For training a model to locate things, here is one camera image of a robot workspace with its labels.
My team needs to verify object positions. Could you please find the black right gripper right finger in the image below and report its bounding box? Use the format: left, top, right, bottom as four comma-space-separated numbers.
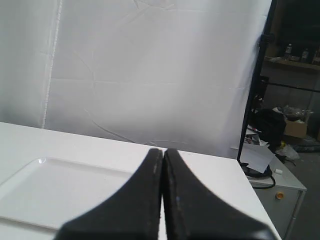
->
162, 148, 275, 240

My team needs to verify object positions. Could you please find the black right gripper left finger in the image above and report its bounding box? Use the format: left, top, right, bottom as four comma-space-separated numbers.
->
55, 148, 162, 240

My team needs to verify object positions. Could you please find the white paper sheet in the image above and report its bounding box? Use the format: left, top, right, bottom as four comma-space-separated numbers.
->
240, 143, 274, 173

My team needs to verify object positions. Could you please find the white plastic tray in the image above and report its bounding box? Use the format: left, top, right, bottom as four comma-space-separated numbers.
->
0, 157, 132, 231

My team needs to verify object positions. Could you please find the grey metal cabinet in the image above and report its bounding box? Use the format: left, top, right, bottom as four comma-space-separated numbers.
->
248, 157, 307, 240

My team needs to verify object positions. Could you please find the black bag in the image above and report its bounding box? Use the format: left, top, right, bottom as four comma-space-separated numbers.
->
251, 109, 287, 152

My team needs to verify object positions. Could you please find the cardboard box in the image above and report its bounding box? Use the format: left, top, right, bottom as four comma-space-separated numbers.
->
284, 120, 308, 139

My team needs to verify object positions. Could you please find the white backdrop curtain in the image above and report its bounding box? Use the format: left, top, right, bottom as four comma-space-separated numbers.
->
0, 0, 272, 158

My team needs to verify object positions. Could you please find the wooden shelf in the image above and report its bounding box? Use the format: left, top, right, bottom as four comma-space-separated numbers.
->
264, 56, 320, 72

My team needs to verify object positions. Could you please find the black backdrop stand pole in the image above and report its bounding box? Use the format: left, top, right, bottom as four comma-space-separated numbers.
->
236, 0, 278, 167

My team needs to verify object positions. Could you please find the black cable on cabinet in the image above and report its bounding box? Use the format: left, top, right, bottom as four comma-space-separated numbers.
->
243, 164, 277, 190

